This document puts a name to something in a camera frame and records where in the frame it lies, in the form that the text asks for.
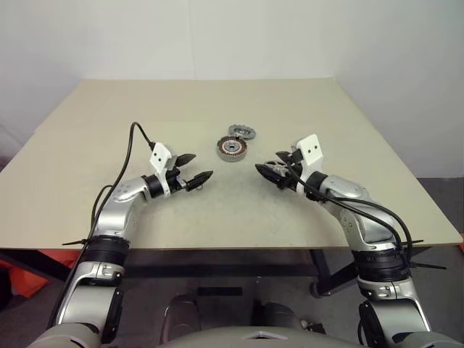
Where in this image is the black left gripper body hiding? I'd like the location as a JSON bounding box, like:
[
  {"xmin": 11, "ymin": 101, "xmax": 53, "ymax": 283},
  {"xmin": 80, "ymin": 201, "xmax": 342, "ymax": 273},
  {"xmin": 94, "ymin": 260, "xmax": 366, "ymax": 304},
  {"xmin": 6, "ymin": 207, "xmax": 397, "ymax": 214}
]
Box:
[{"xmin": 166, "ymin": 165, "xmax": 190, "ymax": 194}]

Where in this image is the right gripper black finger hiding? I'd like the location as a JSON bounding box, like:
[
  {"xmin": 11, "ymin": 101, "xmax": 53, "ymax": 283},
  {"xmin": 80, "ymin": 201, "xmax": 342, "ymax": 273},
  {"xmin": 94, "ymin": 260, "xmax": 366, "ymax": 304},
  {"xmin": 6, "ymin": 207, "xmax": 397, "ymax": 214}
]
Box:
[
  {"xmin": 275, "ymin": 149, "xmax": 302, "ymax": 165},
  {"xmin": 254, "ymin": 163, "xmax": 288, "ymax": 186}
]

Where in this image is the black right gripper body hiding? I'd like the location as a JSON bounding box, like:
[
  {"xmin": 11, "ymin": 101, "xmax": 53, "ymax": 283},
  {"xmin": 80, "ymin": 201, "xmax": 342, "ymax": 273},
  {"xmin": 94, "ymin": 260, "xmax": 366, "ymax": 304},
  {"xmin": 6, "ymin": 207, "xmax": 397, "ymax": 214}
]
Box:
[{"xmin": 278, "ymin": 151, "xmax": 306, "ymax": 193}]

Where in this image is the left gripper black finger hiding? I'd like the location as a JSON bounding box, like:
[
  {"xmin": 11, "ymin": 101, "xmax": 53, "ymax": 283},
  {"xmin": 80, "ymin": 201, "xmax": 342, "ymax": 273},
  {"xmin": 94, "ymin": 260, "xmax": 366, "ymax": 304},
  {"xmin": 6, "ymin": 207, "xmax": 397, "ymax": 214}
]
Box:
[
  {"xmin": 175, "ymin": 153, "xmax": 198, "ymax": 169},
  {"xmin": 186, "ymin": 170, "xmax": 215, "ymax": 192}
]

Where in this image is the grey motor stator housing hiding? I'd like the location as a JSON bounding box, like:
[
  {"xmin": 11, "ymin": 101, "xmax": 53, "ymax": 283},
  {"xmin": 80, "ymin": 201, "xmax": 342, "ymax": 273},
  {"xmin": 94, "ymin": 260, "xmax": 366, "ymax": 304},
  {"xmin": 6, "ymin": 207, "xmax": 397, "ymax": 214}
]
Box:
[{"xmin": 216, "ymin": 133, "xmax": 249, "ymax": 163}]

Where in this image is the grey metal gear ring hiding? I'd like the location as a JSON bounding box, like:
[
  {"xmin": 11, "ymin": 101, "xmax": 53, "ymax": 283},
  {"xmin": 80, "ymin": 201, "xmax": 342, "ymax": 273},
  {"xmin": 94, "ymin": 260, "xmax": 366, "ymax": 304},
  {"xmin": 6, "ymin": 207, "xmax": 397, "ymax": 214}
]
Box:
[{"xmin": 228, "ymin": 123, "xmax": 257, "ymax": 143}]

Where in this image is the dark rounded shape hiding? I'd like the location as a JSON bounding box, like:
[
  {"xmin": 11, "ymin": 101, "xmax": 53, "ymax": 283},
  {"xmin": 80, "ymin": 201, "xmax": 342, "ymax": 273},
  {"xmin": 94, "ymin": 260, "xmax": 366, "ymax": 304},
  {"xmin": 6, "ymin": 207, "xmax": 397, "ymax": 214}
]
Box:
[
  {"xmin": 251, "ymin": 302, "xmax": 302, "ymax": 330},
  {"xmin": 161, "ymin": 294, "xmax": 201, "ymax": 342}
]

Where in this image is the grey robot torso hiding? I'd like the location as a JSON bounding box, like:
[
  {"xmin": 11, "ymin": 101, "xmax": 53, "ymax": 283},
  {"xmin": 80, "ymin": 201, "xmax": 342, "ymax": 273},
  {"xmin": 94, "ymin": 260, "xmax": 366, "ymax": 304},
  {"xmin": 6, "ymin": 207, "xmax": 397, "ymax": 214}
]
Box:
[{"xmin": 25, "ymin": 322, "xmax": 464, "ymax": 348}]

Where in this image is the orange sheet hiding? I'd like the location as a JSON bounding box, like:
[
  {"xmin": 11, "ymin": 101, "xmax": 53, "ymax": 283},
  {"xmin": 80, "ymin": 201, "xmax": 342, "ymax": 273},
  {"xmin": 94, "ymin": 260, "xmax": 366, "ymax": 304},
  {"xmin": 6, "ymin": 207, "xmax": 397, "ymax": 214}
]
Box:
[{"xmin": 9, "ymin": 249, "xmax": 78, "ymax": 297}]

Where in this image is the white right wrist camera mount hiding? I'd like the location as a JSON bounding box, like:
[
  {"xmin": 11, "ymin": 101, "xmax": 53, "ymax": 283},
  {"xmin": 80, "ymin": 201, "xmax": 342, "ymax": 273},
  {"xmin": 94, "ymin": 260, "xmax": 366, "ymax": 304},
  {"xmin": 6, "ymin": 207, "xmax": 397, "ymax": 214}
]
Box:
[{"xmin": 291, "ymin": 133, "xmax": 325, "ymax": 194}]

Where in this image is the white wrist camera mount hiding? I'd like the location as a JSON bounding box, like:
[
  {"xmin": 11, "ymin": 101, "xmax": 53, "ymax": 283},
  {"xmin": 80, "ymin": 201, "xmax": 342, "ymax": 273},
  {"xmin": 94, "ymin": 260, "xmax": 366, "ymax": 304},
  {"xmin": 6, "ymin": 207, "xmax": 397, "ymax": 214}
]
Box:
[
  {"xmin": 291, "ymin": 133, "xmax": 325, "ymax": 194},
  {"xmin": 149, "ymin": 142, "xmax": 181, "ymax": 199}
]

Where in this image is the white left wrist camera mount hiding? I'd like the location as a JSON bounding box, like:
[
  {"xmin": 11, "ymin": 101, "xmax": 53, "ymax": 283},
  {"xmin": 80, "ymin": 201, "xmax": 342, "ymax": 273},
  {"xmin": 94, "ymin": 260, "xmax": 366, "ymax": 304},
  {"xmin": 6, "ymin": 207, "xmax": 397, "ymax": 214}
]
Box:
[{"xmin": 149, "ymin": 142, "xmax": 181, "ymax": 199}]

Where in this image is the black table frame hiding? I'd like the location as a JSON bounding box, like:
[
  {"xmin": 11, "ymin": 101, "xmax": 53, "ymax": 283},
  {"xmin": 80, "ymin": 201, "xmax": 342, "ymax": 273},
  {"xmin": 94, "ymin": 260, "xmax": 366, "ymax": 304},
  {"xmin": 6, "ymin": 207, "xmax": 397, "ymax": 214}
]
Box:
[{"xmin": 0, "ymin": 248, "xmax": 367, "ymax": 297}]

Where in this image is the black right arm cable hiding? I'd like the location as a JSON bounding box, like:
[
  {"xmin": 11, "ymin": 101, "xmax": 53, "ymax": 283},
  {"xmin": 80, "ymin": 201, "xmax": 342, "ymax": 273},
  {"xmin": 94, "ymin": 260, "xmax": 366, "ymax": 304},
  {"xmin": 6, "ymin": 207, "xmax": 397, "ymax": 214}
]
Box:
[{"xmin": 288, "ymin": 165, "xmax": 415, "ymax": 276}]

